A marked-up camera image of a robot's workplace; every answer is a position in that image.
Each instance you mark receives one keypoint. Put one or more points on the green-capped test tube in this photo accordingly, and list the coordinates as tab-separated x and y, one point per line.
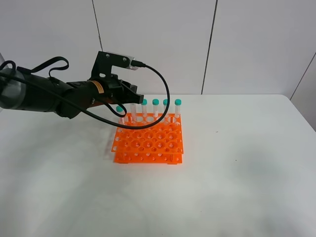
121	112

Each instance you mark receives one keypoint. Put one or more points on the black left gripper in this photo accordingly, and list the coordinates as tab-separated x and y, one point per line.
113	90

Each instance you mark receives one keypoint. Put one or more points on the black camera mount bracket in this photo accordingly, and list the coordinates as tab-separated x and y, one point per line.
101	66

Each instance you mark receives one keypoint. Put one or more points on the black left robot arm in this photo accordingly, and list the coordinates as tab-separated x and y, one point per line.
19	91

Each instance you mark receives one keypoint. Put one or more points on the orange test tube rack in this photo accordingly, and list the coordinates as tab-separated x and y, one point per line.
161	143

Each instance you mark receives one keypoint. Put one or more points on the row tube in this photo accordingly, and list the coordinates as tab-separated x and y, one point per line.
144	108
155	103
177	103
166	103
133	111

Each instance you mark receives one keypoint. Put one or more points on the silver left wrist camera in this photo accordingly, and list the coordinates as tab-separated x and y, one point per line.
123	61

